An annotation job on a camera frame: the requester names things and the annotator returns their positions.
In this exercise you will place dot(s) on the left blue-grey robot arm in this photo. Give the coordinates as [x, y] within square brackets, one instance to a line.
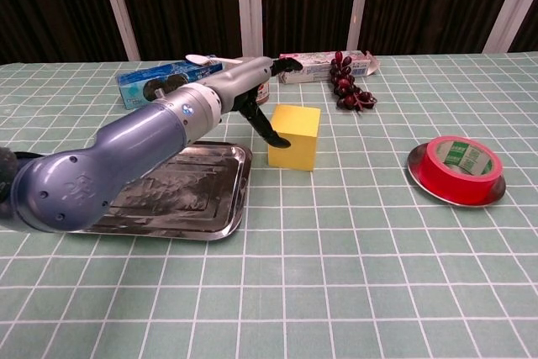
[126, 149]

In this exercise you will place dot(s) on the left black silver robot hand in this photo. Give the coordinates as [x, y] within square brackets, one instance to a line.
[244, 77]

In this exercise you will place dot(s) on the dark red grape bunch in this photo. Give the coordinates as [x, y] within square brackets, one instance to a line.
[344, 81]

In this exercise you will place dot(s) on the round steel plate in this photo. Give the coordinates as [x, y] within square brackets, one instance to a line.
[414, 165]

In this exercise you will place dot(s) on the pink toothpaste box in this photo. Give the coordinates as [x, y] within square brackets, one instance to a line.
[315, 69]

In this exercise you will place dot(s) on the white plastic spoon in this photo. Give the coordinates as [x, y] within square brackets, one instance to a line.
[197, 58]

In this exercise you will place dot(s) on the black pleated curtain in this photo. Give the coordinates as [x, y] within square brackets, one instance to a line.
[50, 6]

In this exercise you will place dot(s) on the blue cookie box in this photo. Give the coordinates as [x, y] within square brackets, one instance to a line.
[134, 90]

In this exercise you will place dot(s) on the white frame post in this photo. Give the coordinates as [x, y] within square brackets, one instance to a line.
[119, 10]
[359, 6]
[249, 6]
[513, 1]

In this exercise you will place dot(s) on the red tape roll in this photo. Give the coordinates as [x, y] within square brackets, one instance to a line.
[454, 182]

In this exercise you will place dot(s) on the rectangular steel tray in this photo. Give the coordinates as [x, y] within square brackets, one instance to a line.
[202, 199]

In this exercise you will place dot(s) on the yellow cube block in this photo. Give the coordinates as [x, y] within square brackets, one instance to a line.
[294, 140]

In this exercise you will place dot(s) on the green checkered tablecloth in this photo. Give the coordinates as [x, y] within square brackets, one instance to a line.
[336, 283]

